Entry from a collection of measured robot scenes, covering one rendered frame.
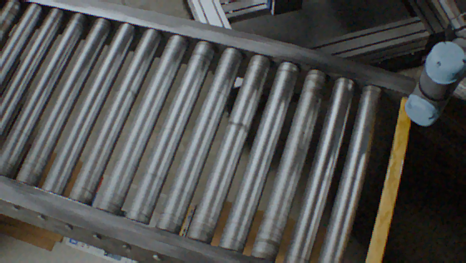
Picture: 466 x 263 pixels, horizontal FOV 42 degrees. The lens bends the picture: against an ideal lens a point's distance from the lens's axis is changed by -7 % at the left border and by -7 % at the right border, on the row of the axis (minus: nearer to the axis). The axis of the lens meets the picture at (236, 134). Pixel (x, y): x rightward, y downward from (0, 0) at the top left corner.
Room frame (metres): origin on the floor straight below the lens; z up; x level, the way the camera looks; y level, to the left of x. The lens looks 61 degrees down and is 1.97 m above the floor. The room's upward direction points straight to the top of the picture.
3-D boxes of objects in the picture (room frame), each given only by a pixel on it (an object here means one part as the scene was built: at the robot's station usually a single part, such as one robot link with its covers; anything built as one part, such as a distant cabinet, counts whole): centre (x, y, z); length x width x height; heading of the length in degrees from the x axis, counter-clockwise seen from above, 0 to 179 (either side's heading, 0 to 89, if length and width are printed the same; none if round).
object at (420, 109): (0.69, -0.41, 0.87); 0.11 x 0.08 x 0.09; 143
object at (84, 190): (0.70, 0.26, 0.77); 0.47 x 0.05 x 0.05; 163
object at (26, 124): (0.76, 0.44, 0.77); 0.47 x 0.05 x 0.05; 163
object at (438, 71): (0.70, -0.42, 0.97); 0.11 x 0.08 x 0.11; 127
